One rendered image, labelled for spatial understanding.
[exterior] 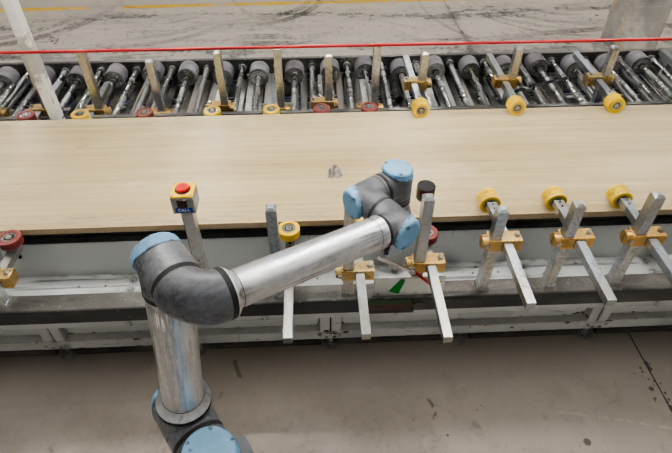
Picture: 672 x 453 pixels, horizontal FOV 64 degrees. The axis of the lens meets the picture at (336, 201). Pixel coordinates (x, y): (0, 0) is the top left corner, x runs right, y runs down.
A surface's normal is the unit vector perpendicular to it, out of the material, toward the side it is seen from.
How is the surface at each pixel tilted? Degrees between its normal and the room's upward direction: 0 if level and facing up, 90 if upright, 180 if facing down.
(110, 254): 90
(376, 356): 0
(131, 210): 0
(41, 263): 90
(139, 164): 0
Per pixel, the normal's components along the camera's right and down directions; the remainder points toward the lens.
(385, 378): 0.00, -0.75
